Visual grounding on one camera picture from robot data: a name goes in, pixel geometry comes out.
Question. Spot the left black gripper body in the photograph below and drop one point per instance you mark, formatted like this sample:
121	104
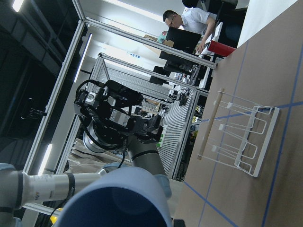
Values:
106	121

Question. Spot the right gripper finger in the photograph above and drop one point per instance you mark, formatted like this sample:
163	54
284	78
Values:
178	223

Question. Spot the blue plastic cup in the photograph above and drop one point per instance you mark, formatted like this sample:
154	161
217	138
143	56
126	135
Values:
126	197

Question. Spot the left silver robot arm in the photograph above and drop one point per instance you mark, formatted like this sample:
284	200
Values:
17	188

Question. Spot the black monitor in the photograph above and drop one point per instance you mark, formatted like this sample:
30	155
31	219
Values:
183	40

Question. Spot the red cylinder roll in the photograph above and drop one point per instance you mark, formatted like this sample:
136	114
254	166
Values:
220	49

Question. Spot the man in white shirt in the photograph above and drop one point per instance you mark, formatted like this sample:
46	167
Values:
193	20

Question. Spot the white wire cup rack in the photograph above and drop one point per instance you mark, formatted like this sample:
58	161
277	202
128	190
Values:
238	133

